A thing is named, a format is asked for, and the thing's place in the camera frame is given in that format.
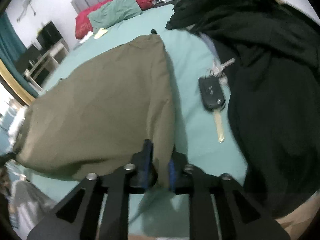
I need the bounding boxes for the white shelf unit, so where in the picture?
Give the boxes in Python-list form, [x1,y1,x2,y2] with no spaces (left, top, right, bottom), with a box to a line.
[23,38,69,93]

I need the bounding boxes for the black car key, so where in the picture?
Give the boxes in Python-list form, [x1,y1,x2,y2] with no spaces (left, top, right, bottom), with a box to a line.
[198,75,226,143]

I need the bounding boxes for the black clothes pile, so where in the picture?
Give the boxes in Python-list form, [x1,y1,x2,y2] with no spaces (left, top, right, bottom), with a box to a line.
[166,0,319,218]

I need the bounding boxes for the red pillow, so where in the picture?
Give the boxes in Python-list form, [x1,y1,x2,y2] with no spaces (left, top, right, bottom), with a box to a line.
[75,0,154,40]

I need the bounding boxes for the green pillow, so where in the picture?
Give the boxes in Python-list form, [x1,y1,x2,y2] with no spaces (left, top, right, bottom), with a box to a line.
[88,0,142,33]

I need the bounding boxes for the olive green garment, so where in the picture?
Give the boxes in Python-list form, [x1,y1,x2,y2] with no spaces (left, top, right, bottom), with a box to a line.
[13,34,175,186]

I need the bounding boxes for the yellow green packet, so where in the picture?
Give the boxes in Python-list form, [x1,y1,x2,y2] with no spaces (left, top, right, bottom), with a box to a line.
[94,28,108,40]

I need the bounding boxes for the gold mirror frame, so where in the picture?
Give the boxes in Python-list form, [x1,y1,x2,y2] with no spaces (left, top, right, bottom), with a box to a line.
[1,61,35,105]

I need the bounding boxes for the teal curtain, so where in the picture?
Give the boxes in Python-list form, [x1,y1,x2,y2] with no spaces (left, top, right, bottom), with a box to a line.
[0,12,39,98]

